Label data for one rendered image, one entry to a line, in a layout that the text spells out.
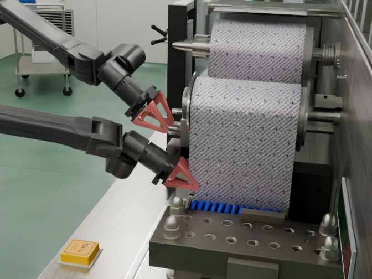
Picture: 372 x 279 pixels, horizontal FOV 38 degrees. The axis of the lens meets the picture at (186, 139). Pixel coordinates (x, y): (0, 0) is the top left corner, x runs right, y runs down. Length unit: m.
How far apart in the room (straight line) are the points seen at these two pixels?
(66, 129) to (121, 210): 0.40
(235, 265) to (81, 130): 0.44
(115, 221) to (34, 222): 1.92
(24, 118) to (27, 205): 2.39
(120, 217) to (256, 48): 0.57
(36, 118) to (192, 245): 0.43
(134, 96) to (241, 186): 0.32
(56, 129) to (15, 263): 1.86
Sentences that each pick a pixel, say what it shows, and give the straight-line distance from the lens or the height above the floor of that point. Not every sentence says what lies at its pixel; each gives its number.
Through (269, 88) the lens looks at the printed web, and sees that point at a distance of 1.19.
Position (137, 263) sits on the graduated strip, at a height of 0.90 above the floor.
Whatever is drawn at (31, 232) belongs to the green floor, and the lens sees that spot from 3.25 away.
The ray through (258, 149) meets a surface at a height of 1.18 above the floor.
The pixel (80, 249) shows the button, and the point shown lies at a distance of 1.30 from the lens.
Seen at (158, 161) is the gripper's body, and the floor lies 1.13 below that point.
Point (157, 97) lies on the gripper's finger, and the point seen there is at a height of 1.26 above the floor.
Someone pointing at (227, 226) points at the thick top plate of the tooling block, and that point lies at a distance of 1.18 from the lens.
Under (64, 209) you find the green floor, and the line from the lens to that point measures 3.46.
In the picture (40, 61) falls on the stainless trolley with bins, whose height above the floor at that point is 0.28.
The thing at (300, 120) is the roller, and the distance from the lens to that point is 1.18.
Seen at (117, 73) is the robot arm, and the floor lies 1.32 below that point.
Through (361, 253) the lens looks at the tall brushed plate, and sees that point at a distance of 0.74.
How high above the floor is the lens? 1.61
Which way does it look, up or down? 21 degrees down
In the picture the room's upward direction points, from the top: 2 degrees clockwise
